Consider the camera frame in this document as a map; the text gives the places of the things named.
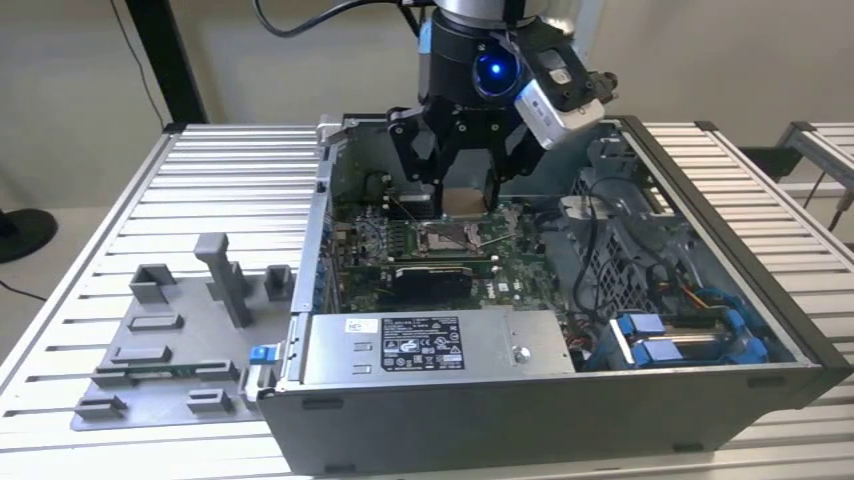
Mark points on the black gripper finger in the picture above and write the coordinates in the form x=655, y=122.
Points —
x=523, y=157
x=416, y=145

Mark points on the silver square CPU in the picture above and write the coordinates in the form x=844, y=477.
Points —
x=465, y=202

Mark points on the CPU socket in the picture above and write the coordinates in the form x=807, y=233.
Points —
x=447, y=239

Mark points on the RAM slot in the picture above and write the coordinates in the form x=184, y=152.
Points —
x=447, y=259
x=363, y=269

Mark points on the black board heatsink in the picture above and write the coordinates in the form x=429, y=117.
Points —
x=375, y=192

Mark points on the green motherboard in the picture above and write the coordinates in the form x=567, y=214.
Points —
x=520, y=280

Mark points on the black perforated drive cage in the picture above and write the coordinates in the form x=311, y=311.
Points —
x=620, y=270

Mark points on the black graphics card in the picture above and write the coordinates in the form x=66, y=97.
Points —
x=433, y=285

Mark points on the blue disk carrier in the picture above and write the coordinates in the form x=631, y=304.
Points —
x=645, y=324
x=656, y=352

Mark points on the black power supply label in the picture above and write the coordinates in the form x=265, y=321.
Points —
x=423, y=342

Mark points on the silver power supply unit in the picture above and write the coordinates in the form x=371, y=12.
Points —
x=333, y=350

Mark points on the metal slat side table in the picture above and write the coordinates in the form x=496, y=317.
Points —
x=823, y=145

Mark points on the grey parts rack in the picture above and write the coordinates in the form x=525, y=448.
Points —
x=200, y=320

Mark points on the blue case latch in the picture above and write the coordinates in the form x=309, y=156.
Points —
x=260, y=355

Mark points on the open dark grey PC case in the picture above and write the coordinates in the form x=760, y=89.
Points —
x=533, y=420

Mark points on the round black stand base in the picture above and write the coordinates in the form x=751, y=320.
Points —
x=22, y=235

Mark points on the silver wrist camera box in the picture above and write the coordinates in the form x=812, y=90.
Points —
x=556, y=107

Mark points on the silver metal bracket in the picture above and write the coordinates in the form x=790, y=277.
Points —
x=580, y=207

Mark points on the black table bracket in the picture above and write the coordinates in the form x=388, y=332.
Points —
x=767, y=162

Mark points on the black upright frame post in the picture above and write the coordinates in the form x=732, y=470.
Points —
x=166, y=60

